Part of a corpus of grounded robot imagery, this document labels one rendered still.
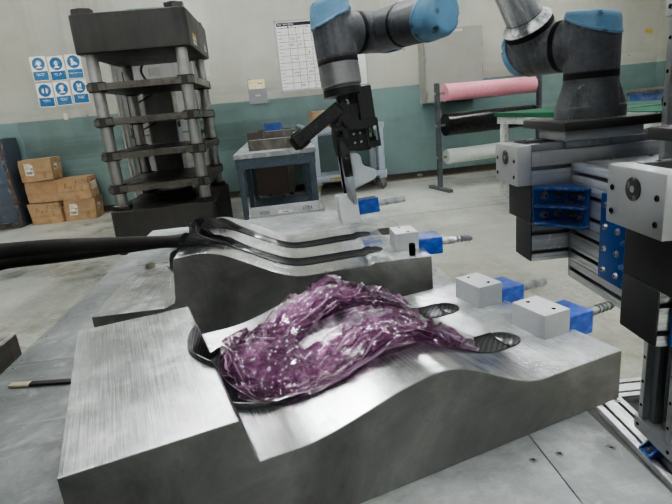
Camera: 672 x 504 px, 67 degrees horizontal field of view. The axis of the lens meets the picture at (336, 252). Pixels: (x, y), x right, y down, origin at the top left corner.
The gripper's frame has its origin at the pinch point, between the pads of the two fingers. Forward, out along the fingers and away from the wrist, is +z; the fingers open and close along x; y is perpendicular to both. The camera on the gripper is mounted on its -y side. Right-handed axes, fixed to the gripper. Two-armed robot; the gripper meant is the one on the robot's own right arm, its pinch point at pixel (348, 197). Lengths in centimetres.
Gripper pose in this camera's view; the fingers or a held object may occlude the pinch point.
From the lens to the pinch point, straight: 99.1
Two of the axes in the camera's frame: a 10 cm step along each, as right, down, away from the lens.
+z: 1.7, 9.7, 2.0
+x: -1.0, -1.8, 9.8
